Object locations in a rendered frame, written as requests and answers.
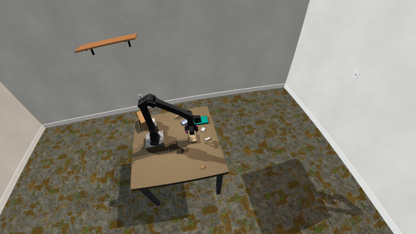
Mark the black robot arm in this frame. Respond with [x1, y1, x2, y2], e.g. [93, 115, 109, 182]
[138, 94, 201, 145]

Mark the teal flat rectangular block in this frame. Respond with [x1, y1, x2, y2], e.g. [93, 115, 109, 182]
[196, 116, 208, 125]

